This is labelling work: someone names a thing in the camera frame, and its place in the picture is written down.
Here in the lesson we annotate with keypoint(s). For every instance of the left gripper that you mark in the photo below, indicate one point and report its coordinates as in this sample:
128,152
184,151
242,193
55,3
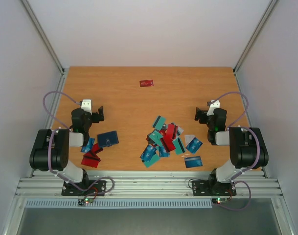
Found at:
101,117

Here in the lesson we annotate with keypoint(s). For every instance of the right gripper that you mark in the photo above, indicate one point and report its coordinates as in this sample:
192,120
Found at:
202,117

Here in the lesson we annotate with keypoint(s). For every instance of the dark blue card holder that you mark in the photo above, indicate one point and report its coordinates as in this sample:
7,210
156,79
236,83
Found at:
107,139

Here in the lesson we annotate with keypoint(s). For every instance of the teal card top pile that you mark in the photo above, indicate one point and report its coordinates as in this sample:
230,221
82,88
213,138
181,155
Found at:
159,123

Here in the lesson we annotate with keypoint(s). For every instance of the teal card pile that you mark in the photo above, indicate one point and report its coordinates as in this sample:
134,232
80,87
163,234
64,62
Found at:
156,137
159,123

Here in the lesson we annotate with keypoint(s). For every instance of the blue VIP card pile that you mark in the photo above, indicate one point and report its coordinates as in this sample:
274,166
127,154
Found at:
148,153

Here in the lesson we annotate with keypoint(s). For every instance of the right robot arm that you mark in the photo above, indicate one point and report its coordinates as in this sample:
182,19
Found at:
247,149

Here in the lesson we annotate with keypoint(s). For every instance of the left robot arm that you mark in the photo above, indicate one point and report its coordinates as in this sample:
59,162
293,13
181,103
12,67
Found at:
50,151

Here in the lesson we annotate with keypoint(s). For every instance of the white card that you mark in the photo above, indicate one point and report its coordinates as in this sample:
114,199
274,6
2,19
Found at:
188,139

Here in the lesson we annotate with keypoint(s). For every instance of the red card pile centre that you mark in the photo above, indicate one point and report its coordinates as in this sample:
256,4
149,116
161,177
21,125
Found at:
171,131

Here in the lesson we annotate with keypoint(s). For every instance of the blue VIP card right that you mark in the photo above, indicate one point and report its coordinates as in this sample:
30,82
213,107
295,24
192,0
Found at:
194,145

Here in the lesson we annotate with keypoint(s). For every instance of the red card left upper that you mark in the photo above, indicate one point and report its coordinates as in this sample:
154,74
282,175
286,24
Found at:
93,151

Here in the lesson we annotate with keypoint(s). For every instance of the teal card black stripe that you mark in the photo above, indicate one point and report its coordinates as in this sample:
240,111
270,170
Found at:
179,147

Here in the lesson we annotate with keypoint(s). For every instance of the blue VIP card left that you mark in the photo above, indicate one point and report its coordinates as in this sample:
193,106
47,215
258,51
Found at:
89,145

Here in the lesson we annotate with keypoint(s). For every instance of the teal card pile left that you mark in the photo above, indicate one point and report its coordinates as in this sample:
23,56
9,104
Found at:
156,137

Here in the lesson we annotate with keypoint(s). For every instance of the blue card front right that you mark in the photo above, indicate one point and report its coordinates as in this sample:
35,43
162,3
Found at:
191,162

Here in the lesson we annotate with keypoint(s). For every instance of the lone red card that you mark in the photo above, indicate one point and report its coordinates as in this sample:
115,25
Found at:
146,83

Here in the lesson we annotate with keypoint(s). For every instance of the teal card front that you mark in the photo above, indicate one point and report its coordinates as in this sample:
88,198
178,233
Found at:
155,158

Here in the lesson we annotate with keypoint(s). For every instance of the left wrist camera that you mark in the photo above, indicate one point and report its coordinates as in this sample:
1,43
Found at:
86,105

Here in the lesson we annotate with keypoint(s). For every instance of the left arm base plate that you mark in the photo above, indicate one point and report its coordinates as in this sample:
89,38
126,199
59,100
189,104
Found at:
82,188

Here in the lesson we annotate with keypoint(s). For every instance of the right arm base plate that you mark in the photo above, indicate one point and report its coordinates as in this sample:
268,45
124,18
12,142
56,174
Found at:
204,188

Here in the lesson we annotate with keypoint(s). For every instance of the grey cable duct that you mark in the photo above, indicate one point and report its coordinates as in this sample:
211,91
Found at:
121,203

